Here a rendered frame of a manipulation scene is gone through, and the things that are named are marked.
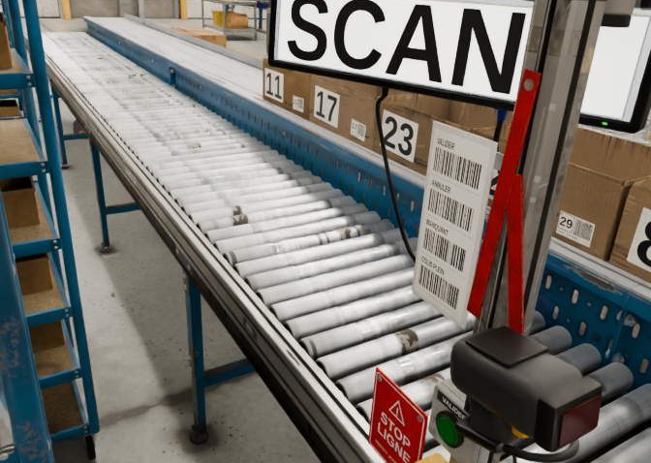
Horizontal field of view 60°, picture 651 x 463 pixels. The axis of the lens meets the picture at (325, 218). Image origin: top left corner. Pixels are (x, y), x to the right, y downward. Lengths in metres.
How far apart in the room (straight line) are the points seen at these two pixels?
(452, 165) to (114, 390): 1.78
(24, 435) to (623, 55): 0.66
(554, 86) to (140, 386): 1.89
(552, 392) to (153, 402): 1.74
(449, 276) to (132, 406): 1.64
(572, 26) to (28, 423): 0.58
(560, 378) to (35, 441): 0.48
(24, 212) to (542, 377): 1.37
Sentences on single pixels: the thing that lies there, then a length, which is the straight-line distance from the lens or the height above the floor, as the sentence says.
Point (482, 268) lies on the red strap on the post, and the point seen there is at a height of 1.12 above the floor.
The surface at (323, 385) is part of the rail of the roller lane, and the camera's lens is 0.98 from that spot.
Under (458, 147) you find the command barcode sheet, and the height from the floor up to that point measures 1.23.
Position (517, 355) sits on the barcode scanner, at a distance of 0.51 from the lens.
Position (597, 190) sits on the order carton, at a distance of 1.20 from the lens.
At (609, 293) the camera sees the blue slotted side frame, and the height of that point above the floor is 0.86.
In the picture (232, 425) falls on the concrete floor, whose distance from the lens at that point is 1.98.
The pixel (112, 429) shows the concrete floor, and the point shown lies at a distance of 2.04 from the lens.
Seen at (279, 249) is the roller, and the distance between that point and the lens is 1.40.
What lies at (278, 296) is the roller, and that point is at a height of 0.74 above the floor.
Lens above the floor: 1.37
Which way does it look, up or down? 24 degrees down
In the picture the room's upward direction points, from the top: 3 degrees clockwise
